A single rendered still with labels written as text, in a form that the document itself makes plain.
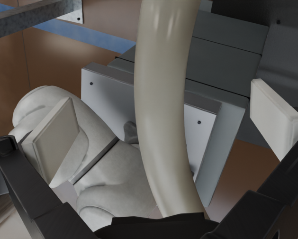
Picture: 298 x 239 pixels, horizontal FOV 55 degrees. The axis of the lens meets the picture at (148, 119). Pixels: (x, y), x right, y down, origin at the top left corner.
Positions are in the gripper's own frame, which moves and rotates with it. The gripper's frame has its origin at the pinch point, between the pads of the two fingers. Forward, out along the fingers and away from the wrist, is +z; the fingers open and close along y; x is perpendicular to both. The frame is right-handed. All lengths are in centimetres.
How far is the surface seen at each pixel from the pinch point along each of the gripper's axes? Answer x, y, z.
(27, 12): 5, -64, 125
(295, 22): -12, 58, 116
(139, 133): 0.1, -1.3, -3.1
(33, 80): -44, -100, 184
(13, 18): 3, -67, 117
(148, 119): 1.2, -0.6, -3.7
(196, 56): -13, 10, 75
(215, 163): -40, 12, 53
